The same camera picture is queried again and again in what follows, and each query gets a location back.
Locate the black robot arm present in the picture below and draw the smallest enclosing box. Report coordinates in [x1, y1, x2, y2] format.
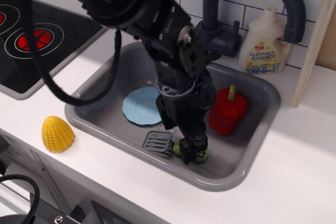
[80, 0, 216, 164]

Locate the wooden side panel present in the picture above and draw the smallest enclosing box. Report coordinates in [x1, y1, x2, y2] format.
[291, 0, 335, 108]

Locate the yellow toy corn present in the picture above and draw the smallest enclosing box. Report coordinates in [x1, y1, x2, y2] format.
[41, 116, 75, 153]

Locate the black braided cable lower left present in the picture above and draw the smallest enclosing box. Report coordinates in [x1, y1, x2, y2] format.
[0, 174, 40, 224]

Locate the black braided cable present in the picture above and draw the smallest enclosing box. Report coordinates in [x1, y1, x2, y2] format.
[13, 0, 123, 107]
[0, 174, 40, 224]

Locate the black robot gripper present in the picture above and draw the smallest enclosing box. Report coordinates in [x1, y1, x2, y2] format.
[156, 83, 215, 165]

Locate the red toy bell pepper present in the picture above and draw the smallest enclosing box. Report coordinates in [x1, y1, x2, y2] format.
[209, 84, 248, 136]

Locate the grey sink basin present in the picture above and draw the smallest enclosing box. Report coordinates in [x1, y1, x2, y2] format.
[65, 42, 280, 191]

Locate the black toy stovetop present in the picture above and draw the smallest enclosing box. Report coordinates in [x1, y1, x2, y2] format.
[1, 0, 106, 100]

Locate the dark grey faucet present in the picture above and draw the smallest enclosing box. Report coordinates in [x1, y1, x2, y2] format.
[195, 0, 306, 60]

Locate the black metal mount bracket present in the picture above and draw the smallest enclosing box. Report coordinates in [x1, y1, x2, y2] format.
[1, 200, 129, 223]

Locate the cream cleanser bottle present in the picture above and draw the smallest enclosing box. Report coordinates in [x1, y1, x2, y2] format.
[238, 7, 292, 74]

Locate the light blue plate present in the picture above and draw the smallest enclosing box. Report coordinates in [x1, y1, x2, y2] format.
[122, 87, 162, 125]

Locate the grey spatula with green handle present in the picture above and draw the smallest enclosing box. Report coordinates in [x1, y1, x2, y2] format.
[143, 131, 206, 162]

